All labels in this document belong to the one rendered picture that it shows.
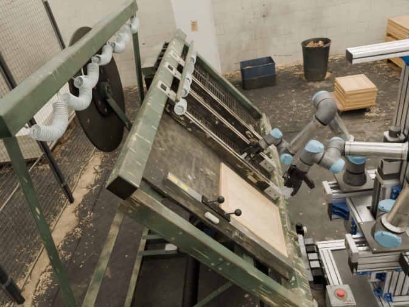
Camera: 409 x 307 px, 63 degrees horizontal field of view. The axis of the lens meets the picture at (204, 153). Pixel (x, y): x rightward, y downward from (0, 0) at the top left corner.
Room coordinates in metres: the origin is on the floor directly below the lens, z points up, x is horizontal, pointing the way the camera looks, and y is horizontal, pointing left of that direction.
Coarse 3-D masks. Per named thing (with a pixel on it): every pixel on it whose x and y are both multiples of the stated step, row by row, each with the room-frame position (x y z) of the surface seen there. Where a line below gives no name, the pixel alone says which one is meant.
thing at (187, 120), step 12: (168, 96) 1.90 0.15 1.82; (168, 108) 1.92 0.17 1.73; (180, 120) 1.91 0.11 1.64; (192, 120) 1.91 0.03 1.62; (192, 132) 1.90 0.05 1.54; (204, 132) 1.89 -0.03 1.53; (216, 144) 1.88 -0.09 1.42; (228, 156) 1.87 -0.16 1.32; (240, 168) 1.86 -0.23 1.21; (252, 168) 1.89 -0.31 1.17; (264, 180) 1.84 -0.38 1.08; (276, 192) 1.82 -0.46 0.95
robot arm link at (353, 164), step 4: (344, 156) 1.77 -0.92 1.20; (348, 160) 1.70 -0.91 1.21; (352, 160) 1.67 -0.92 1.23; (356, 160) 1.66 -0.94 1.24; (360, 160) 1.65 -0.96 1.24; (364, 160) 1.66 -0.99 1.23; (348, 164) 1.70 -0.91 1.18; (352, 164) 1.67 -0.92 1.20; (356, 164) 1.66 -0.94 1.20; (360, 164) 1.65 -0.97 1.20; (364, 164) 1.66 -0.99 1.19; (348, 168) 1.70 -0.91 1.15; (352, 168) 1.67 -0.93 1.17; (356, 168) 1.66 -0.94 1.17; (360, 168) 1.65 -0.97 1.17; (364, 168) 1.66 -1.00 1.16; (356, 172) 1.66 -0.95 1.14
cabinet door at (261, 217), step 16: (224, 176) 1.66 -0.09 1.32; (224, 192) 1.51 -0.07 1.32; (240, 192) 1.62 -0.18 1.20; (256, 192) 1.73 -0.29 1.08; (224, 208) 1.37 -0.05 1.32; (240, 208) 1.47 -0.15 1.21; (256, 208) 1.57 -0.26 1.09; (272, 208) 1.68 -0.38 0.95; (256, 224) 1.42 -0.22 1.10; (272, 224) 1.52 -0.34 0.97; (272, 240) 1.37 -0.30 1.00
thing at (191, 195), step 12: (168, 180) 1.30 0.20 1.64; (180, 180) 1.34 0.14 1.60; (180, 192) 1.29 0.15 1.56; (192, 192) 1.31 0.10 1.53; (216, 216) 1.27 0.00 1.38; (228, 228) 1.26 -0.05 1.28; (240, 228) 1.27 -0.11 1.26; (252, 240) 1.25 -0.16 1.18; (264, 252) 1.24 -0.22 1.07; (276, 252) 1.26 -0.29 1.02; (288, 264) 1.22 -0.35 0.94
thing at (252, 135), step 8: (192, 80) 2.50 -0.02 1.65; (192, 88) 2.50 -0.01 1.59; (200, 88) 2.49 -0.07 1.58; (200, 96) 2.49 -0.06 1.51; (208, 96) 2.48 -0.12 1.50; (216, 104) 2.47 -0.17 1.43; (224, 104) 2.51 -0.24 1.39; (224, 112) 2.47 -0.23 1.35; (232, 112) 2.50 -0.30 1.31; (232, 120) 2.46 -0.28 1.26; (240, 120) 2.48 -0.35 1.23; (240, 128) 2.45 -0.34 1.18; (248, 128) 2.45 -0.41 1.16; (248, 136) 2.44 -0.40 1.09; (256, 136) 2.43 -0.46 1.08; (264, 152) 2.42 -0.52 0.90
